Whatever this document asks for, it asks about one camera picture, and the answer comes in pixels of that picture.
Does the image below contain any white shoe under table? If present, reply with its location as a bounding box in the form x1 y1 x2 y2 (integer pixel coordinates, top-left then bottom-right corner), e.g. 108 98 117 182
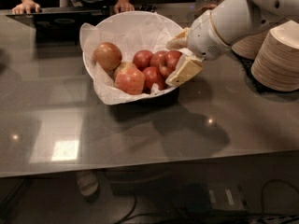
76 170 99 198

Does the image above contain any small red apple front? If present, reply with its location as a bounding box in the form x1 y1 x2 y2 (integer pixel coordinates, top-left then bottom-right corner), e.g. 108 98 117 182
143 66 165 93

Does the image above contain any black floor cable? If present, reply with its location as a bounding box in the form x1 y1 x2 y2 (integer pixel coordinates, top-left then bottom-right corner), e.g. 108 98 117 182
113 179 299 224

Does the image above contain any paper plate stack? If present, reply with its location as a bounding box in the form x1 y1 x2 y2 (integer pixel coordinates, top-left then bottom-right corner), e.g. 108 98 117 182
232 30 268 60
253 21 299 88

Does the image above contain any red apple back middle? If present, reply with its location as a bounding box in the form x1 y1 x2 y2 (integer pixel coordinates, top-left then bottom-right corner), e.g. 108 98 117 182
133 49 153 71

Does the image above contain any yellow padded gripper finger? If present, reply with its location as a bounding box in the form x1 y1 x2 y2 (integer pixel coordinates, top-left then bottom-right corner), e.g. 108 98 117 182
165 52 203 87
165 27 190 49

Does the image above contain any person's left hand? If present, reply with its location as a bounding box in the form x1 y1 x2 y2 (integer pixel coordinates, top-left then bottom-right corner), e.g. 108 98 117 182
114 1 135 14

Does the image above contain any red apple back right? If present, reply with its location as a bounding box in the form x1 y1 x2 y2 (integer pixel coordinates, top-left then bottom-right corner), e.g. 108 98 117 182
149 50 167 67

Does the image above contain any white bowl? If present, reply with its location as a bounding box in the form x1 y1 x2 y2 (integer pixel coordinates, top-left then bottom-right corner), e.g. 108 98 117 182
82 10 188 102

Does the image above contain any red apple with sticker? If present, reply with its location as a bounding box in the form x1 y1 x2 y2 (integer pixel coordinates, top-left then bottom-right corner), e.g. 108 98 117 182
159 50 182 78

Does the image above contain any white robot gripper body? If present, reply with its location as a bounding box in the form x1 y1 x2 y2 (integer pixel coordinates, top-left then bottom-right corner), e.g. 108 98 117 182
187 10 230 61

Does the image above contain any front paper plate stack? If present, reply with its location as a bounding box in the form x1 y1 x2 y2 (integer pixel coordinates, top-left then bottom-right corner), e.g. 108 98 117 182
253 21 299 88

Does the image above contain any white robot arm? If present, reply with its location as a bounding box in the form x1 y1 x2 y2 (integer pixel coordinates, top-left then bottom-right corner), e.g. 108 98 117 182
166 0 299 87

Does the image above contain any yellowish red apple far left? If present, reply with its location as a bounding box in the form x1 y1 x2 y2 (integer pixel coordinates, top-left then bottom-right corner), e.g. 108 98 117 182
93 42 122 72

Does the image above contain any black mat under plates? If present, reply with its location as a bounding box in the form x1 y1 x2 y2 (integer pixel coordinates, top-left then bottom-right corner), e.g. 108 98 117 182
233 52 299 93

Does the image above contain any power box on floor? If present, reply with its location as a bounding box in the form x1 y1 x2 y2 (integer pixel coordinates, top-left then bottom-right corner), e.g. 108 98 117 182
183 183 248 213

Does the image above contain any white paper liner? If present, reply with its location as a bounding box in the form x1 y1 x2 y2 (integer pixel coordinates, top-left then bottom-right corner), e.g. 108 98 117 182
79 13 194 106

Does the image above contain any red yellow apple front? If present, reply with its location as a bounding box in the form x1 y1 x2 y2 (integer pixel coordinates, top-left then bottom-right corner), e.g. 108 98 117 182
115 67 145 95

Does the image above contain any person's right hand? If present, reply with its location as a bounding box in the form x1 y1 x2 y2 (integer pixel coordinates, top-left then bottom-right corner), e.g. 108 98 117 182
12 0 41 14

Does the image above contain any pale apple behind front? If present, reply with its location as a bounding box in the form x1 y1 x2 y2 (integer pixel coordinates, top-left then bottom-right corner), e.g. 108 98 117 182
113 62 136 79

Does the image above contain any rear paper plate stack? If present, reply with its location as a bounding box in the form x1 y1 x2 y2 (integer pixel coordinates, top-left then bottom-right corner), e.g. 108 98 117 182
232 30 268 60

